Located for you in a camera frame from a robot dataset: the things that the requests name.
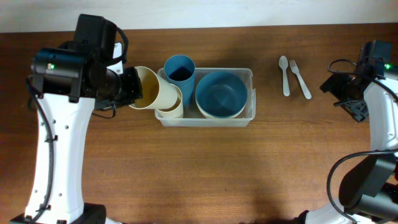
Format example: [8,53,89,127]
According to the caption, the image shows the cream cup back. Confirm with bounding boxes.
[129,66,178,110]

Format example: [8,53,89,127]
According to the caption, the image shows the cream cup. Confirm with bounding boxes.
[129,66,178,110]
[155,84,183,118]

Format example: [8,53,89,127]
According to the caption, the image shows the cream cup front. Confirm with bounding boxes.
[155,84,183,118]

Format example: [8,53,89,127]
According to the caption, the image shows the blue cup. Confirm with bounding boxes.
[164,55,195,86]
[179,81,195,107]

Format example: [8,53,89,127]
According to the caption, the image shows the cream bowl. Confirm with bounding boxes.
[197,104,244,119]

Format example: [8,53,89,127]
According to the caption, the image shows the blue bowl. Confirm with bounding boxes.
[195,71,248,118]

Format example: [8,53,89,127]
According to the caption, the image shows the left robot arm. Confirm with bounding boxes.
[12,14,143,223]

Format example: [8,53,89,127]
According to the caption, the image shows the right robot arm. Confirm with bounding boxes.
[294,40,397,224]

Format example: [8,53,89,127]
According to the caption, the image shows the clear plastic container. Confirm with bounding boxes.
[155,68,256,127]

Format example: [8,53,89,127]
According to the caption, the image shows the white plastic fork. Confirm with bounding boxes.
[290,60,312,100]

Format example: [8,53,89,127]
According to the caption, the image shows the white plastic spoon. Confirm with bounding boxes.
[279,55,290,96]

